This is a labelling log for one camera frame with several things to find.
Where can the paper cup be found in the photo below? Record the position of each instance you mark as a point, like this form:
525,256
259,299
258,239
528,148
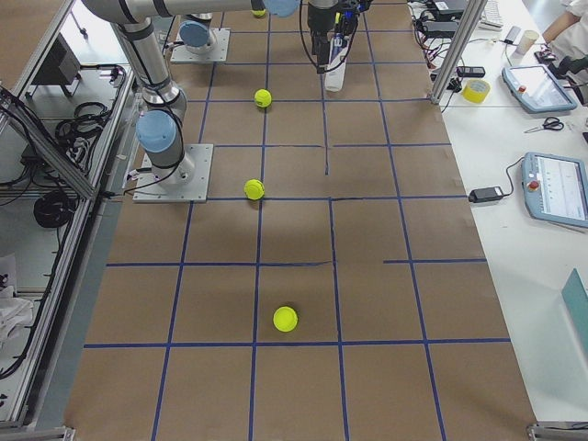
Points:
528,39

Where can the white blue tennis ball can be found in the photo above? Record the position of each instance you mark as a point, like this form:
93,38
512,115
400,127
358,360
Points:
335,72

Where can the upper teach pendant tablet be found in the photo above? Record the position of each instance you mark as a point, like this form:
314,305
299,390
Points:
536,89

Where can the teach pendant tablet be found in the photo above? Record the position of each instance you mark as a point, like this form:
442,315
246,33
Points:
555,188
536,89

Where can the black power adapter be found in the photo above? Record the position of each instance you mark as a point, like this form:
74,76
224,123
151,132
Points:
485,194

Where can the white crumpled cloth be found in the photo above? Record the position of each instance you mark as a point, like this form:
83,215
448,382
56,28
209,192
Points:
16,313

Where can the black handled scissors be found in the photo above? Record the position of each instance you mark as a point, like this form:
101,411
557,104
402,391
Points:
549,123

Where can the aluminium frame post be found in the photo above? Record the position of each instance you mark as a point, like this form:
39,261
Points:
467,24

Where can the tennis ball near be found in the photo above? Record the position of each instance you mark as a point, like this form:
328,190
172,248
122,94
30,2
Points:
285,319

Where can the black remote device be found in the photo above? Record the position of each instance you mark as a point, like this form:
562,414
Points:
470,71

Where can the tennis ball far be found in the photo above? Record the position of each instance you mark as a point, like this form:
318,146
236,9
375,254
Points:
262,98

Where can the yellow tape roll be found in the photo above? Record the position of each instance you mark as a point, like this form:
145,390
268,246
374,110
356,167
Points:
476,90

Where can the tennis ball middle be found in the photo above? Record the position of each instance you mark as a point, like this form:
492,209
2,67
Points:
254,189

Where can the lower teach pendant tablet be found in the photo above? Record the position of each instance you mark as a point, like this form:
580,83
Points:
555,188

